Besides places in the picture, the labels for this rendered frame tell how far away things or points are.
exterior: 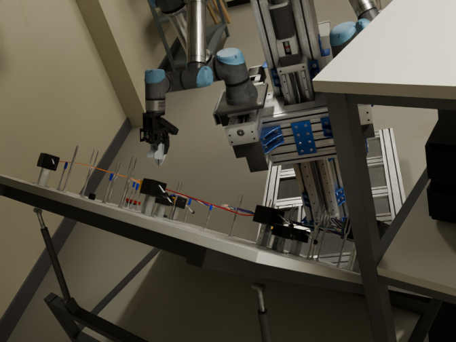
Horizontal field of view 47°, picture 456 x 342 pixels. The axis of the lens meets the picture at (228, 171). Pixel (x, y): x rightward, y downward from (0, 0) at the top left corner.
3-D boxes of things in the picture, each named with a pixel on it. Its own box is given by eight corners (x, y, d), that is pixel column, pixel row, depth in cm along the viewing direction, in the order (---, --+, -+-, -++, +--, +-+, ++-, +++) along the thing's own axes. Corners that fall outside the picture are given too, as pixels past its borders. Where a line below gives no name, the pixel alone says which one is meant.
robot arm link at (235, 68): (245, 82, 233) (237, 53, 226) (218, 86, 238) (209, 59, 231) (252, 70, 242) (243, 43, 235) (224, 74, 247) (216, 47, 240)
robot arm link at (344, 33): (328, 57, 230) (322, 28, 223) (355, 46, 232) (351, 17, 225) (340, 65, 220) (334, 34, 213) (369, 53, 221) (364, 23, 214)
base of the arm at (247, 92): (229, 92, 253) (223, 74, 248) (259, 87, 249) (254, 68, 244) (224, 108, 241) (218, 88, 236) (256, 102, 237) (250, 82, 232)
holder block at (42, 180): (39, 186, 139) (49, 153, 140) (30, 182, 149) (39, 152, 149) (56, 190, 142) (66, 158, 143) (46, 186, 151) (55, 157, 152)
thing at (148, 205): (151, 217, 124) (161, 180, 125) (132, 212, 133) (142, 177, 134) (167, 221, 126) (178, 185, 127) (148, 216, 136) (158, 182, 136)
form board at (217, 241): (435, 299, 161) (437, 293, 161) (255, 262, 81) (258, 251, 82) (165, 221, 234) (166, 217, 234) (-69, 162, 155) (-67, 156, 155)
